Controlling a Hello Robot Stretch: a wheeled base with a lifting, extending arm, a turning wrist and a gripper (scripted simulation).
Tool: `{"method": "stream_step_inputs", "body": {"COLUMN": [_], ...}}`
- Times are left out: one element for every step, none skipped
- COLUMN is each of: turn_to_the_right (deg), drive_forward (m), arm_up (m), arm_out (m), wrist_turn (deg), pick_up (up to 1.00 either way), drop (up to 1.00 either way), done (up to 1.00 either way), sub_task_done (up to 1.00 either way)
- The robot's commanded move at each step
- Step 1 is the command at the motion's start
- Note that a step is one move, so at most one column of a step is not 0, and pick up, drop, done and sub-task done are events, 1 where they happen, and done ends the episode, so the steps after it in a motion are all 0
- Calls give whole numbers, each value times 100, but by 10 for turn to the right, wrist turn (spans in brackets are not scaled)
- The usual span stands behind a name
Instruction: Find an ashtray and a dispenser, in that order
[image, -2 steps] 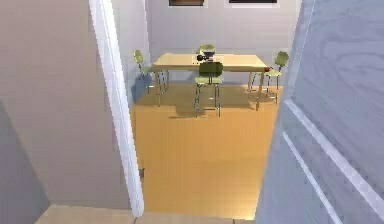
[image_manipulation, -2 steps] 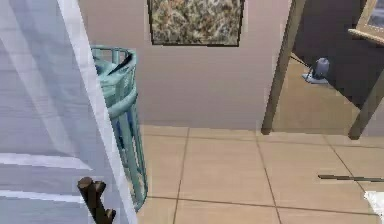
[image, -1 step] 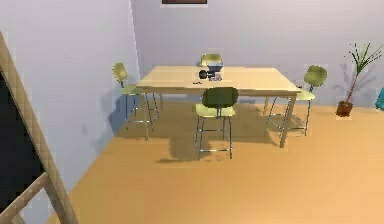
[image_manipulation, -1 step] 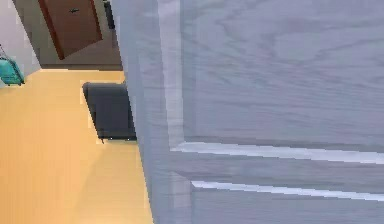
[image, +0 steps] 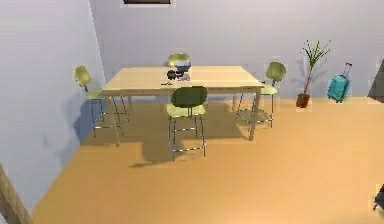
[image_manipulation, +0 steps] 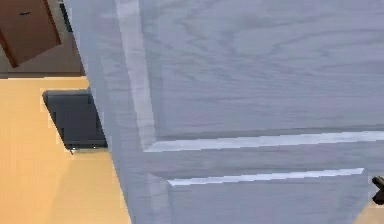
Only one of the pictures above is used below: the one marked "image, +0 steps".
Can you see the potted house plant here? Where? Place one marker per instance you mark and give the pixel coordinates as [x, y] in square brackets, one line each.
[310, 73]

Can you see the brown wooden door frame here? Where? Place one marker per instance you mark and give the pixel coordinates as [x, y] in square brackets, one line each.
[10, 200]

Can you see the light wooden dining table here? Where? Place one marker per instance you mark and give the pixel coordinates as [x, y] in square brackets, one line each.
[213, 80]

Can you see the small black round object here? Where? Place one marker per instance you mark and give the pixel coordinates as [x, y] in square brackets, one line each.
[171, 74]

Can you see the dark framed wall picture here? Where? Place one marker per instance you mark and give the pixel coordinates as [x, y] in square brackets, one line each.
[146, 1]

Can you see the green chair with metal legs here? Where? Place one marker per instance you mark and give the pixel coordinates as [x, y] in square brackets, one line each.
[90, 90]
[188, 100]
[273, 80]
[178, 58]

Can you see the grey bowl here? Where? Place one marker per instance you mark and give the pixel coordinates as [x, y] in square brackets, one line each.
[183, 66]

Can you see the teal suitcase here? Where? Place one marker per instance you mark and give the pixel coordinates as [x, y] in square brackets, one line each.
[338, 87]

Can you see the dark grey furniture piece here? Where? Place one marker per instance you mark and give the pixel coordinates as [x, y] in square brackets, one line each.
[378, 83]

